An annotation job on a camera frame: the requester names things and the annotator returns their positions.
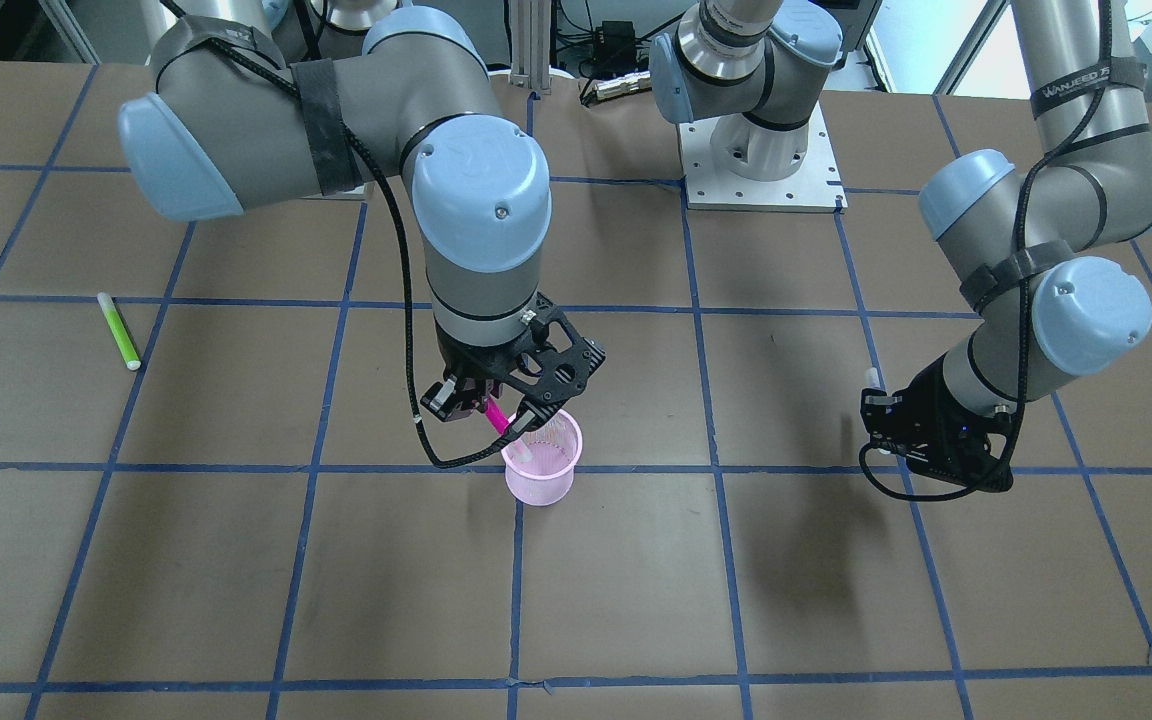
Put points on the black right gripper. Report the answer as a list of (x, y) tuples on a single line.
[(463, 366)]

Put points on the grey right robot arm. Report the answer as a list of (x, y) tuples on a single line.
[(232, 126)]

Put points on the pink highlighter pen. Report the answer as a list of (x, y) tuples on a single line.
[(500, 421)]

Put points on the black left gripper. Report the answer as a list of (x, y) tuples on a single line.
[(928, 402)]

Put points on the green highlighter pen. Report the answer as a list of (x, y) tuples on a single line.
[(119, 331)]

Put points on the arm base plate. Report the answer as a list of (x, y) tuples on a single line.
[(732, 165)]

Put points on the pink mesh pen cup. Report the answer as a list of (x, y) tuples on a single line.
[(540, 465)]

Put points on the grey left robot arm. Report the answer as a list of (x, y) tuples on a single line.
[(1021, 245)]

